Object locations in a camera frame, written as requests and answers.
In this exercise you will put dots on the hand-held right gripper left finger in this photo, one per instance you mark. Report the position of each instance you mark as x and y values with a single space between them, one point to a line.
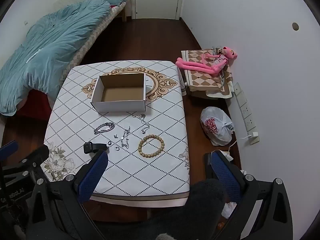
93 175

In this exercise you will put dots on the white plastic bag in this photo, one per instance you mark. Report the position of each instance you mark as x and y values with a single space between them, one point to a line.
216 126

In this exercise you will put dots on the brown chequered folded blanket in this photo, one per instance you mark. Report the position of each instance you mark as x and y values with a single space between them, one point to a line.
207 80

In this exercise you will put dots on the black smart watch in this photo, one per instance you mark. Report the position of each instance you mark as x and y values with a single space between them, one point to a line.
90 147

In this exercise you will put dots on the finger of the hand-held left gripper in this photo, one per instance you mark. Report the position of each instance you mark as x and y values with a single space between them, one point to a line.
8 148
37 155

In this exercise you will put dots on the round wall hole cap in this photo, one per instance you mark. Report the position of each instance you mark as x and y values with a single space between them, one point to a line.
295 26

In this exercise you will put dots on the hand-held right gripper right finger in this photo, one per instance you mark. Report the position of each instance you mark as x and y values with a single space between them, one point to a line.
224 176

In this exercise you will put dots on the red cloth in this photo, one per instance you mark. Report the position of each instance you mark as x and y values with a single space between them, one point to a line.
35 103

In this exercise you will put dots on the teal duvet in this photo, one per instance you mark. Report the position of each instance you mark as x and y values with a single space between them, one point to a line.
50 47

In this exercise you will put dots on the white charger plug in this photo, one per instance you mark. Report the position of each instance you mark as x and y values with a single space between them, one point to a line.
255 134

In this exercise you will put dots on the white power strip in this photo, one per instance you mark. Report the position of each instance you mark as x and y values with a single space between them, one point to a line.
246 110

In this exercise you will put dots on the dark fuzzy cloth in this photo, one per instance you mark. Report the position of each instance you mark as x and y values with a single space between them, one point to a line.
195 212

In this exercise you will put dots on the cardboard box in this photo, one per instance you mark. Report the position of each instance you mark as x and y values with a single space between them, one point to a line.
120 105

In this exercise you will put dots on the white crumpled tissue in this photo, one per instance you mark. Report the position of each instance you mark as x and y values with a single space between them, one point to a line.
229 208

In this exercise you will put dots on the bed with patterned mattress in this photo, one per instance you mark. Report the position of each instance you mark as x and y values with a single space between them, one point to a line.
90 37

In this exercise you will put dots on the pink plush toy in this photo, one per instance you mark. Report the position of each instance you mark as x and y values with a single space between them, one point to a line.
200 66

